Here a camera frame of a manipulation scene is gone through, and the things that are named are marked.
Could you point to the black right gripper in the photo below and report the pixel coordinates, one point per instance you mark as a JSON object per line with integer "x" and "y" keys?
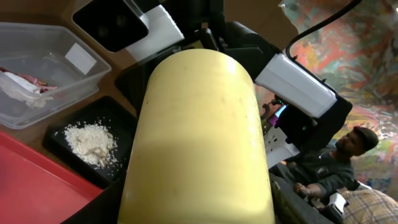
{"x": 197, "y": 20}

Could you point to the yellow plastic cup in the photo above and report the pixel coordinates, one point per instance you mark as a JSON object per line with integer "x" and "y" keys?
{"x": 198, "y": 154}

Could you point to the rice food scraps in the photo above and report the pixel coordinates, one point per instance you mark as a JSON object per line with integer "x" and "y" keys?
{"x": 93, "y": 143}

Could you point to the red snack wrapper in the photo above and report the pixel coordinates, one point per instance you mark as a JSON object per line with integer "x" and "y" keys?
{"x": 31, "y": 84}

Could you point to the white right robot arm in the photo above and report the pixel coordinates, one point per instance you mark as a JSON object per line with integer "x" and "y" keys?
{"x": 295, "y": 84}

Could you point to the black waste tray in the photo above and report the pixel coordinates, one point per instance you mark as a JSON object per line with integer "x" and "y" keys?
{"x": 123, "y": 126}

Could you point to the clear plastic bin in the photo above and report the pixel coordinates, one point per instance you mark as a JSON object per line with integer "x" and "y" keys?
{"x": 54, "y": 55}

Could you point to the crumpled white napkin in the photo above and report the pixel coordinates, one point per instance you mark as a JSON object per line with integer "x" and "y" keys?
{"x": 17, "y": 92}

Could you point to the seated man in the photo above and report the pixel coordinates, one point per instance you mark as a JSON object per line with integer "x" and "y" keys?
{"x": 320, "y": 173}

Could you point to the red plastic tray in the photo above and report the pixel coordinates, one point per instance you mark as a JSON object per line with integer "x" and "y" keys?
{"x": 35, "y": 189}

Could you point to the plaid fabric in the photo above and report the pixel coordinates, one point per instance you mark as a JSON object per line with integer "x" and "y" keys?
{"x": 369, "y": 207}

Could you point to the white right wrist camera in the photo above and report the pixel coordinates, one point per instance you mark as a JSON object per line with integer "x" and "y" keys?
{"x": 143, "y": 28}

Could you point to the colourful wall painting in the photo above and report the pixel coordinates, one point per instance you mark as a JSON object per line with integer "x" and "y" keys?
{"x": 357, "y": 56}

